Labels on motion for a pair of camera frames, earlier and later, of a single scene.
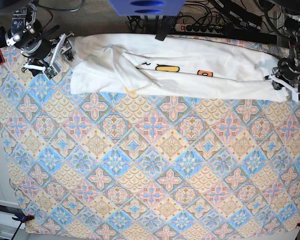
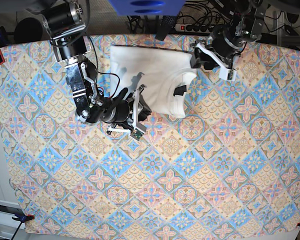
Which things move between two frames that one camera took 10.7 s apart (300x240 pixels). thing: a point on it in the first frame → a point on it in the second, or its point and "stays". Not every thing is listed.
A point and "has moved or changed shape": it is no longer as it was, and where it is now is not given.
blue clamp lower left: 22,218 stays
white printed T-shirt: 184,67 has moved or changed shape
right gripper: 288,74 → 224,45
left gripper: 46,53 → 132,109
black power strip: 209,29 stays
